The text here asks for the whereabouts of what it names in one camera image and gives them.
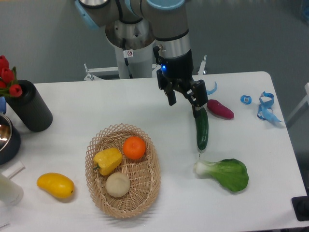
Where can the small blue tape roll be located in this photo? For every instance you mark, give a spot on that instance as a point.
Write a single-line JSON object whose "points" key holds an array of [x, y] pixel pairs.
{"points": [[245, 99]]}

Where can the white plastic cylinder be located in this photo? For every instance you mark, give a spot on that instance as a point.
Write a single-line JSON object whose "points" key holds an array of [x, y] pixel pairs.
{"points": [[10, 192]]}

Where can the red tulip bouquet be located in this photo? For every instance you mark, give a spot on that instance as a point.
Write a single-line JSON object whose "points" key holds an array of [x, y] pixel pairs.
{"points": [[9, 86]]}

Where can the curved blue tape strip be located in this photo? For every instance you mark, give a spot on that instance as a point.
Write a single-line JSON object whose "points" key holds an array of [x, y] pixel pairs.
{"points": [[213, 90]]}

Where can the dark metal bowl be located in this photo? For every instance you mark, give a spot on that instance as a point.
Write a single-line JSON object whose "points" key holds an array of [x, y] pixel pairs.
{"points": [[10, 140]]}

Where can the green bok choy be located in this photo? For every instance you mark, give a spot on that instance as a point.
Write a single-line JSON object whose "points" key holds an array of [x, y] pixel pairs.
{"points": [[230, 173]]}

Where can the tangled blue ribbon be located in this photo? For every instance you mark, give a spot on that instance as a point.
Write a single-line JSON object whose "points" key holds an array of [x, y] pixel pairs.
{"points": [[265, 111]]}

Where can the black cylindrical vase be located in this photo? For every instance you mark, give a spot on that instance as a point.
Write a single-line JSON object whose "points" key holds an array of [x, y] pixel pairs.
{"points": [[31, 108]]}

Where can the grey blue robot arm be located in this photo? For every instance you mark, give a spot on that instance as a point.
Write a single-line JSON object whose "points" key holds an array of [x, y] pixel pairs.
{"points": [[167, 19]]}

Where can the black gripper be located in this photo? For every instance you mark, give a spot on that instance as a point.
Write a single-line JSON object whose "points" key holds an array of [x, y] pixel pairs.
{"points": [[176, 74]]}

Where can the white paper slip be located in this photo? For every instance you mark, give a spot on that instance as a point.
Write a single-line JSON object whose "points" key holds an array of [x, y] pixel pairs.
{"points": [[13, 170]]}

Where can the green cucumber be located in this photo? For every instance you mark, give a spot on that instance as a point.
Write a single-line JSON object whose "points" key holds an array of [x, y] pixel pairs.
{"points": [[202, 127]]}

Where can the woven wicker basket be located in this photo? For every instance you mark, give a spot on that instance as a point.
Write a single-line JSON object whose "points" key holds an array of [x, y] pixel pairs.
{"points": [[143, 173]]}

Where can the yellow bell pepper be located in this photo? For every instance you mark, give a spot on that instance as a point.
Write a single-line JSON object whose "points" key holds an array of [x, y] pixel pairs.
{"points": [[107, 160]]}

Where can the beige round bun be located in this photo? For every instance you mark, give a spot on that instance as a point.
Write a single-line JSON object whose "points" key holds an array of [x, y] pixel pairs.
{"points": [[117, 184]]}

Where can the yellow mango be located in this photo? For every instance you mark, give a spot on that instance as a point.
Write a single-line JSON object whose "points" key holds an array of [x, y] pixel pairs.
{"points": [[56, 184]]}

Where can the black device at edge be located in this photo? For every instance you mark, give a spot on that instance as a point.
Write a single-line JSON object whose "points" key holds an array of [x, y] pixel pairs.
{"points": [[301, 207]]}

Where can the orange fruit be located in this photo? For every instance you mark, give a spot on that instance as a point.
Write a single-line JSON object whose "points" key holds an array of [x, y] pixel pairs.
{"points": [[134, 147]]}

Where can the purple sweet potato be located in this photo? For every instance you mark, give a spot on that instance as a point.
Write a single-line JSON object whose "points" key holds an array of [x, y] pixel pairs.
{"points": [[219, 110]]}

